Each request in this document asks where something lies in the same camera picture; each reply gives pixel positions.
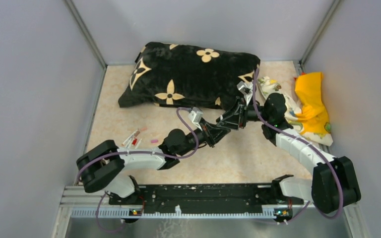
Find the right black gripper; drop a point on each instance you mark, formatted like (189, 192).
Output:
(236, 117)

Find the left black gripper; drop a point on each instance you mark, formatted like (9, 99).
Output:
(206, 133)

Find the white pen brown cap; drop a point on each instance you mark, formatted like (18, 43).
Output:
(132, 142)

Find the white pen red band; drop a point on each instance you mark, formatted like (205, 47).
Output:
(132, 136)

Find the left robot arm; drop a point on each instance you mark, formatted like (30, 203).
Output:
(103, 168)

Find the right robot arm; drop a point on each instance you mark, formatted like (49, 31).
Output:
(334, 183)

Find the white patterned cloth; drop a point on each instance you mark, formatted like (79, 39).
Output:
(267, 86)

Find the black floral pillow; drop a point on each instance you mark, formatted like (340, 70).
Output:
(173, 75)

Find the yellow cloth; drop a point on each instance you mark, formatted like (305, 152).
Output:
(313, 116)

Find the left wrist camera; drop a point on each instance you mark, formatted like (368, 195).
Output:
(195, 116)

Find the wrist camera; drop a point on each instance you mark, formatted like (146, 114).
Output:
(195, 116)
(246, 88)

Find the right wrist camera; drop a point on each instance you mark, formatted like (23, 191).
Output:
(246, 88)

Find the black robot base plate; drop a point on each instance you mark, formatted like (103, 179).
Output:
(224, 198)

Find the aluminium frame rail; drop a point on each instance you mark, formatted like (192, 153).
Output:
(76, 202)

